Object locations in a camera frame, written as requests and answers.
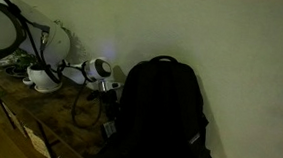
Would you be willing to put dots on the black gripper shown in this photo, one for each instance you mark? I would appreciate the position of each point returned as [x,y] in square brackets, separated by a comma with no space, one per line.
[109,102]

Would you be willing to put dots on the black wallet silver woven panel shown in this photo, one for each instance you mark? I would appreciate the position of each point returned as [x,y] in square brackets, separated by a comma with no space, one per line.
[110,129]

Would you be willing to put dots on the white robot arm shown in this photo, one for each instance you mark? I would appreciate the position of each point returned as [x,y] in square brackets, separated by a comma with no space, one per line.
[54,39]

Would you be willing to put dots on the black backpack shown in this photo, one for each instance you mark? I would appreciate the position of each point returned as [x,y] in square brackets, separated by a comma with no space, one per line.
[159,117]

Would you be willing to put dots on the white pot saucer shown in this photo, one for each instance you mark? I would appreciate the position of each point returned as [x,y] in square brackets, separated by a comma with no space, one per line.
[49,90]

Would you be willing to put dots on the white plant pot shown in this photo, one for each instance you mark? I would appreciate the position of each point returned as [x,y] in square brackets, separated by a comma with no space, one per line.
[43,77]

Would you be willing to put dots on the black metal table brace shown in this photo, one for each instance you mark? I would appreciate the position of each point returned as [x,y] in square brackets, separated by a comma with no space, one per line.
[47,142]

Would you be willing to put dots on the small white dish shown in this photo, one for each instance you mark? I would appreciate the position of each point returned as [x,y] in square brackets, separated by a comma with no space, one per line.
[27,81]

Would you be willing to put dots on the dark round coaster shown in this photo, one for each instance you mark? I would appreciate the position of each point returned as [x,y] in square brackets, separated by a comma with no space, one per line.
[13,70]

